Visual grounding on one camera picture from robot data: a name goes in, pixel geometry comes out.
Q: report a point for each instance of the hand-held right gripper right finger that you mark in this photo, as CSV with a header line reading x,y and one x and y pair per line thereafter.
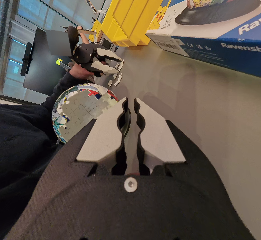
x,y
161,140

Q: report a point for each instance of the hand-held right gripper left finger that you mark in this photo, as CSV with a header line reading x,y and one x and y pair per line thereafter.
x,y
100,140

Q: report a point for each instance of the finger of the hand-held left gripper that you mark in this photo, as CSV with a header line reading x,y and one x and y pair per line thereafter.
x,y
100,66
106,53

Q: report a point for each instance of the group of white puzzle pieces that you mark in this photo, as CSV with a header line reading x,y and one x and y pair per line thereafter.
x,y
118,79

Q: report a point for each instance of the round black ball stand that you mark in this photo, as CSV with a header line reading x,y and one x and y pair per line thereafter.
x,y
126,126

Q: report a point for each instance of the colourful puzzle ball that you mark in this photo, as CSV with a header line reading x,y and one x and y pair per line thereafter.
x,y
81,109

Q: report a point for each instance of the person's left forearm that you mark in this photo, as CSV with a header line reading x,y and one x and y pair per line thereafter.
x,y
59,89

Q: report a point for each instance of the blue puzzle box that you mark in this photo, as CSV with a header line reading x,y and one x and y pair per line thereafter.
x,y
204,9

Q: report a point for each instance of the person's left hand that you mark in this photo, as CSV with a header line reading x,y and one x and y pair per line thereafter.
x,y
80,73

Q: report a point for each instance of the black power adapter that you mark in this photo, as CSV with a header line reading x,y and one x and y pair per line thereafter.
x,y
107,44

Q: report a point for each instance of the small yellow bin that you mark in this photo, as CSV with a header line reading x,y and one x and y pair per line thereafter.
x,y
95,30

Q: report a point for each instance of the neon yellow tag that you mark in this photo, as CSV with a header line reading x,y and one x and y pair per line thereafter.
x,y
59,61

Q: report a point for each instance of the yellow plastic bin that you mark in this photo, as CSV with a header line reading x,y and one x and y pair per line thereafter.
x,y
126,9

